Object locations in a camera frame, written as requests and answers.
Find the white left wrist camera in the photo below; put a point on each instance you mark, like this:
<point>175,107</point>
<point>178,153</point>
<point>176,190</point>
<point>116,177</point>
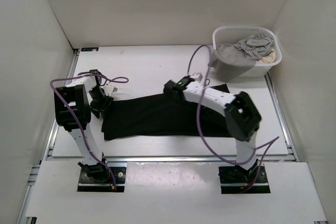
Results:
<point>110,90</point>

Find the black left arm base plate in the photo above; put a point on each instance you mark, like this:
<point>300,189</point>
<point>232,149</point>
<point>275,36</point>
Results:
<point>98,179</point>

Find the grey garment in basket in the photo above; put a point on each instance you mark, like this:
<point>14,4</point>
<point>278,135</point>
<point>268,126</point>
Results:
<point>232,60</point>

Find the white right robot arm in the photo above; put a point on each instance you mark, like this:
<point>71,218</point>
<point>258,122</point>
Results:
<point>241,116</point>

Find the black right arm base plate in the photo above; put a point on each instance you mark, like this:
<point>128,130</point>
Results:
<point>235,180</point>

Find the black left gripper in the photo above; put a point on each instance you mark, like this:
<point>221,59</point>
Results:
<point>96,109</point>

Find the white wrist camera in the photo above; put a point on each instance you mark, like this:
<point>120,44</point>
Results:
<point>110,90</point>
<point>196,77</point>

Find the beige garment in basket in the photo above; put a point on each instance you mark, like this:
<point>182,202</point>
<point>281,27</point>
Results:
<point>269,58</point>

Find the black trousers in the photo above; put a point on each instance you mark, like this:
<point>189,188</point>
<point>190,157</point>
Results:
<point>154,115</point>

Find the white laundry basket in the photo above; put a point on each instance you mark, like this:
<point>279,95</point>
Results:
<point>233,34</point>

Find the dark label sticker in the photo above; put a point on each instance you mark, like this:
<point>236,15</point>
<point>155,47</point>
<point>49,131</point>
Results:
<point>89,49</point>

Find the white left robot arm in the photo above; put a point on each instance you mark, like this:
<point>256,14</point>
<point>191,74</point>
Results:
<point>73,113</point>

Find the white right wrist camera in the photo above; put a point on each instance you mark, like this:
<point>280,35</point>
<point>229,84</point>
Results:
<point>196,77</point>

